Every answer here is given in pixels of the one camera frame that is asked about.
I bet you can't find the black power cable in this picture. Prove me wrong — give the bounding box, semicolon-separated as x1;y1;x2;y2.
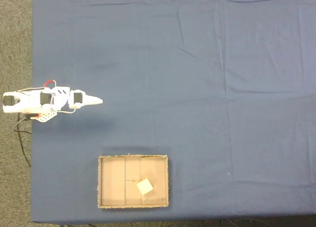
13;113;34;169

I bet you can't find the blue cloth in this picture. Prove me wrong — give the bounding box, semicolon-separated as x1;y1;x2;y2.
30;0;316;224

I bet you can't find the yellow foam block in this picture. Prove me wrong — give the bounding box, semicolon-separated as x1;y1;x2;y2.
136;178;154;195

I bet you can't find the shallow cardboard box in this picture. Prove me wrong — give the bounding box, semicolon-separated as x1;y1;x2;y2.
97;154;170;209

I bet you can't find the white wire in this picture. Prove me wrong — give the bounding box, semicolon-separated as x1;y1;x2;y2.
56;107;78;114

